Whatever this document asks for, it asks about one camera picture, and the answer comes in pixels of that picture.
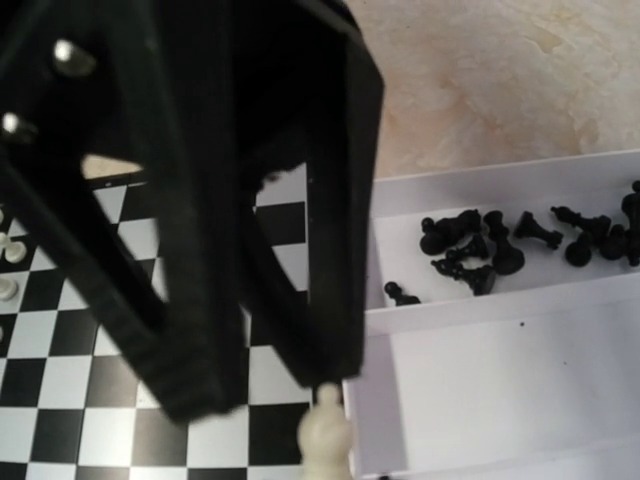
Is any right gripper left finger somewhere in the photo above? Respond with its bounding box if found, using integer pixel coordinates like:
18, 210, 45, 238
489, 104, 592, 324
1, 1, 245, 423

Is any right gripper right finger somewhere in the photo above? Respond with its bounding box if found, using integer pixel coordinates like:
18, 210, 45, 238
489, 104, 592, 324
234, 1, 385, 387

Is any white pawn second row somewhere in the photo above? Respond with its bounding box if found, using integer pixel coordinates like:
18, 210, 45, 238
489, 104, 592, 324
0, 278, 19, 302

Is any black and silver chessboard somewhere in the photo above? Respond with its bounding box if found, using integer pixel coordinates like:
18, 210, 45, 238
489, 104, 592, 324
0, 159, 361, 480

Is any white chess pawn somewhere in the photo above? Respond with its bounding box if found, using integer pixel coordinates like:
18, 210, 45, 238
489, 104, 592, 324
297, 383, 354, 480

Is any white plastic divided tray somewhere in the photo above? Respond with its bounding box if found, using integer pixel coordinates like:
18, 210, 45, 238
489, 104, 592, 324
344, 151, 639, 479

